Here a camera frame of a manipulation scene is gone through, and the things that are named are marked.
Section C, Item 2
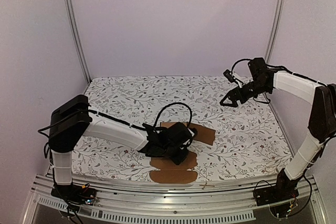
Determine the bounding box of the brown cardboard box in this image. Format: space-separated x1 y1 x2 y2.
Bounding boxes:
149 122 215 184

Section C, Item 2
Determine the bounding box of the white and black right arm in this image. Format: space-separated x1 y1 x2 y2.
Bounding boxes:
220 59 335 206

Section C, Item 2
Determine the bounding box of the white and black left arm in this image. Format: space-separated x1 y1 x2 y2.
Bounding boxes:
37 94 197 205

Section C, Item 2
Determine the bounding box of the floral patterned table mat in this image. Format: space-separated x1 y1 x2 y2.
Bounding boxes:
71 76 292 183

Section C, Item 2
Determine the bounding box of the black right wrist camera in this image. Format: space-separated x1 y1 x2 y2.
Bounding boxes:
223 69 244 88

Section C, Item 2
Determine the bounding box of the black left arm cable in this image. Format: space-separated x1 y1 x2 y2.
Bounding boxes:
156 102 193 130

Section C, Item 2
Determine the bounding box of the aluminium front rail base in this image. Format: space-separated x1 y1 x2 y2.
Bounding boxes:
21 173 331 223

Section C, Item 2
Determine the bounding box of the right aluminium frame post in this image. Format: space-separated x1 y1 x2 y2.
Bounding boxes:
264 0 285 64

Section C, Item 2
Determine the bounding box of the aluminium frame post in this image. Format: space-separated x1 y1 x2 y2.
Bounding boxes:
64 0 92 85
264 0 285 64

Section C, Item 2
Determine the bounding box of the left aluminium frame post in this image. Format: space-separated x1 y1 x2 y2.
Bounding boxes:
64 0 92 85

